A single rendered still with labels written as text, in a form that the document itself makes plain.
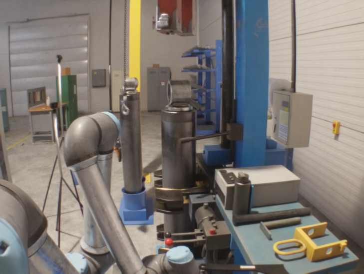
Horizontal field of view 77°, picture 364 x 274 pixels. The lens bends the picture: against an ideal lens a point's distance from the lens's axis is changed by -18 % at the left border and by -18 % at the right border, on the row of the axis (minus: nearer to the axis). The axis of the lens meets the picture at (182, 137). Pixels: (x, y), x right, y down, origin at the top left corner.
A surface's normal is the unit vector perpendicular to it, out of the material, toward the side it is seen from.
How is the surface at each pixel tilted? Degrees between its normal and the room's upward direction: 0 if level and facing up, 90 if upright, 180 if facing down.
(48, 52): 90
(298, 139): 90
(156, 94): 90
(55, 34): 90
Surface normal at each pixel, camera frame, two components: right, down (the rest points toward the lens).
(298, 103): 0.11, 0.23
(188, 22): -0.24, 0.22
